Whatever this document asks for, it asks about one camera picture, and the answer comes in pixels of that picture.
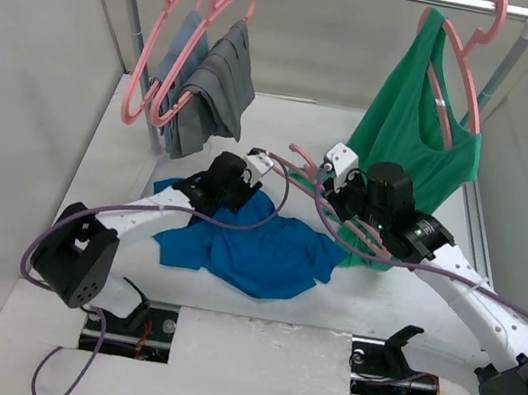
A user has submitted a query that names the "light blue denim garment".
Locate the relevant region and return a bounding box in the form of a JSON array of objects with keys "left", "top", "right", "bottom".
[{"left": 139, "top": 5, "right": 215, "bottom": 146}]

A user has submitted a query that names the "blue t shirt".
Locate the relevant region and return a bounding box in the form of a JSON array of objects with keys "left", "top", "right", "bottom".
[{"left": 137, "top": 171, "right": 358, "bottom": 313}]

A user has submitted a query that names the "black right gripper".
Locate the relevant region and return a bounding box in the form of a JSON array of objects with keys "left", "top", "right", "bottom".
[{"left": 317, "top": 165, "right": 396, "bottom": 232}]

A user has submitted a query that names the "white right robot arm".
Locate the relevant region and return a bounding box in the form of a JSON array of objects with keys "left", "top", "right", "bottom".
[{"left": 321, "top": 147, "right": 528, "bottom": 395}]

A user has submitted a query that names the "green tank top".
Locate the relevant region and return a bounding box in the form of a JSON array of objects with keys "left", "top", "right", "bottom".
[{"left": 295, "top": 8, "right": 481, "bottom": 276}]

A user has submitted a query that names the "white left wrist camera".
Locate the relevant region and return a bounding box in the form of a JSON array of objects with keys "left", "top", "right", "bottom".
[{"left": 245, "top": 152, "right": 275, "bottom": 181}]

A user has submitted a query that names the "purple camera cable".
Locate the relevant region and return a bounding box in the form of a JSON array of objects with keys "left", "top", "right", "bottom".
[
  {"left": 295, "top": 163, "right": 528, "bottom": 339},
  {"left": 0, "top": 112, "right": 296, "bottom": 395}
]

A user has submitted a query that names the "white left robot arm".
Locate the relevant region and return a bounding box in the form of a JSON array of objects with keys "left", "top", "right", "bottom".
[{"left": 29, "top": 152, "right": 274, "bottom": 334}]

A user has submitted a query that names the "aluminium rail right side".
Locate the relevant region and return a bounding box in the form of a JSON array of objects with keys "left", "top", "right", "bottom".
[{"left": 462, "top": 181, "right": 494, "bottom": 287}]

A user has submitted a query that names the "pink hanger far left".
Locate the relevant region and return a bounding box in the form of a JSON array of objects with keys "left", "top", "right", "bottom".
[{"left": 120, "top": 0, "right": 203, "bottom": 125}]

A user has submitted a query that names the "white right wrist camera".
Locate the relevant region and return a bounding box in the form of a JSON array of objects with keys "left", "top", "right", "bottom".
[{"left": 323, "top": 142, "right": 359, "bottom": 184}]

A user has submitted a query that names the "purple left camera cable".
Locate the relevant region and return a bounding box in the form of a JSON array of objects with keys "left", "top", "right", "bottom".
[{"left": 0, "top": 112, "right": 296, "bottom": 395}]

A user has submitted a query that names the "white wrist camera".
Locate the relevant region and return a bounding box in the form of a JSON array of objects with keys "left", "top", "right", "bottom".
[
  {"left": 245, "top": 152, "right": 275, "bottom": 181},
  {"left": 323, "top": 142, "right": 359, "bottom": 184}
]

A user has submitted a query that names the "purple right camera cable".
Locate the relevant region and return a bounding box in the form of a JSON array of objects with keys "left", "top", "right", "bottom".
[{"left": 295, "top": 163, "right": 528, "bottom": 339}]

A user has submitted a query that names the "pink plastic hanger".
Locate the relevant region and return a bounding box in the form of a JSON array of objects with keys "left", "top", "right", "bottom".
[{"left": 248, "top": 142, "right": 392, "bottom": 261}]

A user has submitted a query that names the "pink hanger with green top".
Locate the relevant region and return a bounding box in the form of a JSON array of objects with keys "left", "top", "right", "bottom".
[{"left": 398, "top": 0, "right": 510, "bottom": 157}]

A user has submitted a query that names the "pink hanger with grey skirt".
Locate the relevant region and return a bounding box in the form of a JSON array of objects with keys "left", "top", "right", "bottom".
[{"left": 150, "top": 0, "right": 257, "bottom": 129}]

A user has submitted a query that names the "grey pleated skirt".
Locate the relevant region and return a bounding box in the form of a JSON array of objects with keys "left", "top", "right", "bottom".
[{"left": 167, "top": 19, "right": 255, "bottom": 160}]

